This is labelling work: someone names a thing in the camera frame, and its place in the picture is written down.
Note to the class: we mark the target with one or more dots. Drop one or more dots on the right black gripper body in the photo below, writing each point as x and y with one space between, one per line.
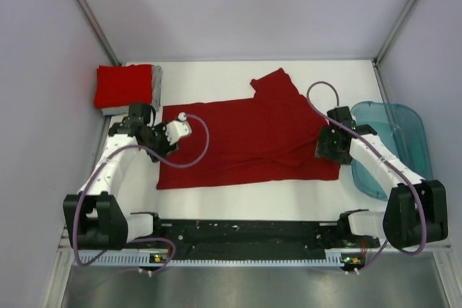
326 147

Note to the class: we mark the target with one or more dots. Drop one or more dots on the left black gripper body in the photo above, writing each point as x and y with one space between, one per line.
157 141

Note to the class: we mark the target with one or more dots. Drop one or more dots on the dark red t-shirt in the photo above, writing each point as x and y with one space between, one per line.
271 136

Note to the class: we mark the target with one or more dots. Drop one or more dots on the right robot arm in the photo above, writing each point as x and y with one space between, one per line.
416 210

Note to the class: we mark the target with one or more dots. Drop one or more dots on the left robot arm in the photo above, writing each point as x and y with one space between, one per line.
98 217

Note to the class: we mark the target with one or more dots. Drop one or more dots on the folded bright red t-shirt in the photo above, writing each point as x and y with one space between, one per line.
119 86

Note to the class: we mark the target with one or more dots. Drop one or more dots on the folded grey t-shirt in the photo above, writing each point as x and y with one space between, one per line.
157 74

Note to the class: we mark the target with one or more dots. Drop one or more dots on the translucent blue plastic bin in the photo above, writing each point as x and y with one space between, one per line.
401 130

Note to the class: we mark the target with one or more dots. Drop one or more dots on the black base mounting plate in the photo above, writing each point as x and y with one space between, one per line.
241 239

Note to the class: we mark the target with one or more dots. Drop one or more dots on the right aluminium frame post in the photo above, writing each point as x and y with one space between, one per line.
395 31

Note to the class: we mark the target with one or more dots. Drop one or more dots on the aluminium frame post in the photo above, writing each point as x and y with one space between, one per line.
395 31
98 32

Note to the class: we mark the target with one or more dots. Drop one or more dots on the grey slotted cable duct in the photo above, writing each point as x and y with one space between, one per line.
156 258

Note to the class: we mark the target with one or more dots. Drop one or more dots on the left aluminium frame post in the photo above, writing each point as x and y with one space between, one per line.
98 32

